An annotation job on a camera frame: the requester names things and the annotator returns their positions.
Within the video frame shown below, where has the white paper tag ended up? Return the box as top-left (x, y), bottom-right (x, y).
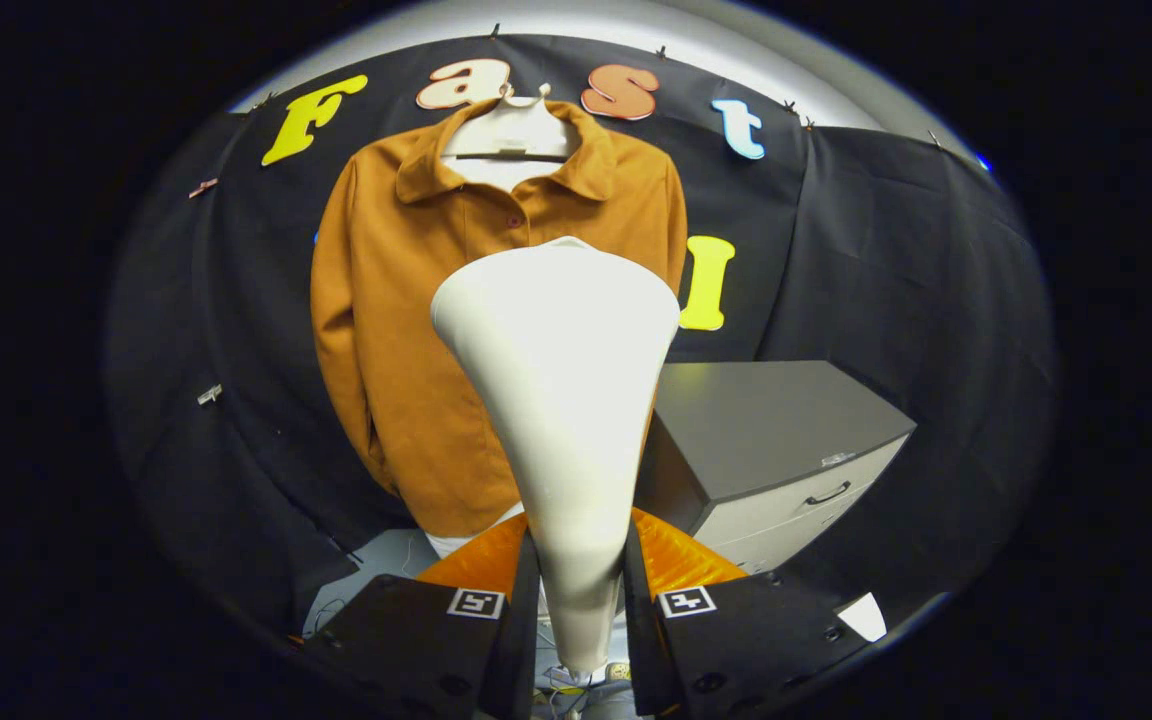
top-left (836, 592), bottom-right (887, 643)

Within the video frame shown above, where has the white mannequin torso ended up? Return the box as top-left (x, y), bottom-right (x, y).
top-left (424, 83), bottom-right (582, 559)

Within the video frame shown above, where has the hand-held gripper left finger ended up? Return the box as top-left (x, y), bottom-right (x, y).
top-left (301, 512), bottom-right (542, 720)

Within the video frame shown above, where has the white garment steamer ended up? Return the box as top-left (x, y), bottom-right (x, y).
top-left (431, 237), bottom-right (682, 676)

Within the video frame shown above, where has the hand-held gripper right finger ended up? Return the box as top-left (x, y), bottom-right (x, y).
top-left (624, 508), bottom-right (872, 717)

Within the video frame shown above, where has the black backdrop cloth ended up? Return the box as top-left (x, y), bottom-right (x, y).
top-left (106, 33), bottom-right (1055, 651)

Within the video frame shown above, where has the row of black clips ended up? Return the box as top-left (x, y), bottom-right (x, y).
top-left (251, 22), bottom-right (942, 151)

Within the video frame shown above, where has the orange button-up shirt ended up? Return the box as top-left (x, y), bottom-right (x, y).
top-left (310, 97), bottom-right (689, 538)

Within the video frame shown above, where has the grey drawer cabinet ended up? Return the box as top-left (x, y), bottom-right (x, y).
top-left (634, 360), bottom-right (917, 576)

